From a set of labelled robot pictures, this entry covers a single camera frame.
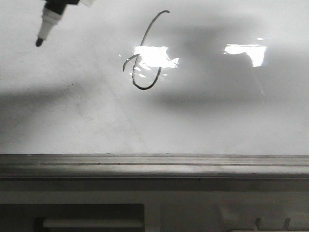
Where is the white whiteboard surface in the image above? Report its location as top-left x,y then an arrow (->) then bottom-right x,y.
0,0 -> 309,155

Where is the grey hook bracket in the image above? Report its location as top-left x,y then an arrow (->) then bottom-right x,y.
253,217 -> 261,232
282,217 -> 291,231

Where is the red disc taped to marker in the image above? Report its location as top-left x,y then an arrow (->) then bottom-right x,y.
80,0 -> 95,7

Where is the grey hook bracket left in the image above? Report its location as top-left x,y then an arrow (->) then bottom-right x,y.
253,217 -> 261,232

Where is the grey hook bracket right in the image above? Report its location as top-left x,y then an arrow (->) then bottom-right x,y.
282,217 -> 291,231

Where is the black white whiteboard marker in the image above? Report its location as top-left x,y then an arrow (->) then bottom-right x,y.
35,0 -> 79,47

